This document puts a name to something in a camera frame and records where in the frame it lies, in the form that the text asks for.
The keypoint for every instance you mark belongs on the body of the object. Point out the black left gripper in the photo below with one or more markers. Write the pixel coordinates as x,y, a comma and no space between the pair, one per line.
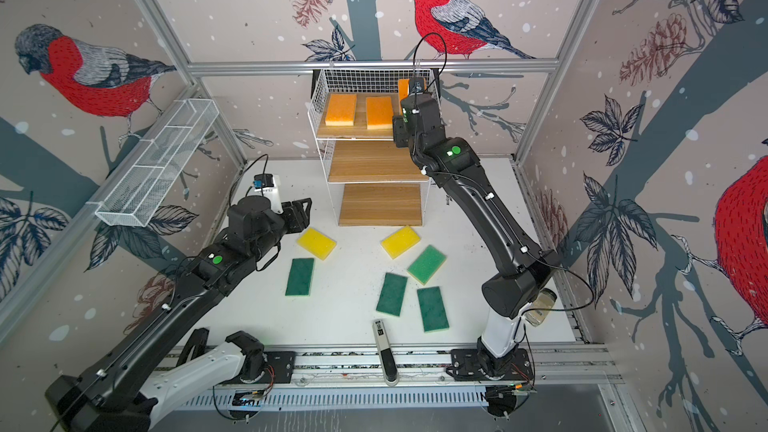
296,213

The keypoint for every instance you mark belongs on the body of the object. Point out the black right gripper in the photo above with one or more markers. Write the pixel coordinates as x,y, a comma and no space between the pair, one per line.
399,134

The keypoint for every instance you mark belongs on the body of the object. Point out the orange sponge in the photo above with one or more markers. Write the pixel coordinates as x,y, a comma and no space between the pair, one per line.
403,90
379,113
341,110

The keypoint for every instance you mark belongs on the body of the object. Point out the dark green sponge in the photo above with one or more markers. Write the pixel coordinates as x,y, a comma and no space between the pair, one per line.
392,294
300,277
432,309

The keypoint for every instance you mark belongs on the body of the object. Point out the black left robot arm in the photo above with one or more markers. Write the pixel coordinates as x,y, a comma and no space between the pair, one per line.
107,396

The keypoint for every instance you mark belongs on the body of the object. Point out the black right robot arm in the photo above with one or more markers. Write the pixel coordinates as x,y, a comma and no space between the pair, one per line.
523,267

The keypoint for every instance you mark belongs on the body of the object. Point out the yellow sponge left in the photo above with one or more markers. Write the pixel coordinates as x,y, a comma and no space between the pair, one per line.
316,243

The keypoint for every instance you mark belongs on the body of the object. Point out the yellow sponge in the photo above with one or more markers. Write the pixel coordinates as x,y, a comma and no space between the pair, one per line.
400,241
316,243

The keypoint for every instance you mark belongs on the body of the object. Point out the yellow sponge right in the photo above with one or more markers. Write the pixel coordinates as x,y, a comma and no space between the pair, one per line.
400,241

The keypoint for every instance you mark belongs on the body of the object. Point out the light green sponge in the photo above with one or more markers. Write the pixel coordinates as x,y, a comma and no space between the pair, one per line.
423,268

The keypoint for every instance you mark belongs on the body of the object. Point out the black stapler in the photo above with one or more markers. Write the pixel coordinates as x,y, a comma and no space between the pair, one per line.
194,347

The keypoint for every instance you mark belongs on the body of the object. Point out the white black handheld scanner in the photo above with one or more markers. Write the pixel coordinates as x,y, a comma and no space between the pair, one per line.
385,353

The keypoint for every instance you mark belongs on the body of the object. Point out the small glass jar right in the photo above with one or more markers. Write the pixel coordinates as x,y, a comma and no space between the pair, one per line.
540,307

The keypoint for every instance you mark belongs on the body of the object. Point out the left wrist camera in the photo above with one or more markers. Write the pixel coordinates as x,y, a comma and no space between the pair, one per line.
267,185

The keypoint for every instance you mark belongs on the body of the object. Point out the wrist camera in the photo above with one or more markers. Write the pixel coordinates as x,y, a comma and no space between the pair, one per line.
415,86
267,185

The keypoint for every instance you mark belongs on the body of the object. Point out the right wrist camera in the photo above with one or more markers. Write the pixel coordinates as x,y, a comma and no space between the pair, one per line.
415,86

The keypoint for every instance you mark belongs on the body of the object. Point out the white wire wooden shelf unit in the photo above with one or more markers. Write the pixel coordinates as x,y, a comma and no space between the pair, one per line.
370,181

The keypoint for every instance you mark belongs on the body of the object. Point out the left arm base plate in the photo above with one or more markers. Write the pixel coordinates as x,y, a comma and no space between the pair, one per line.
271,367

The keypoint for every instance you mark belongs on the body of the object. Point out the white wire wall basket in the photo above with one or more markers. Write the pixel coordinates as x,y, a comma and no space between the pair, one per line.
142,189

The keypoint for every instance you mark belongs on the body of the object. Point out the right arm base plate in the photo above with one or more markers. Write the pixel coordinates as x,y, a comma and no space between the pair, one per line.
478,365

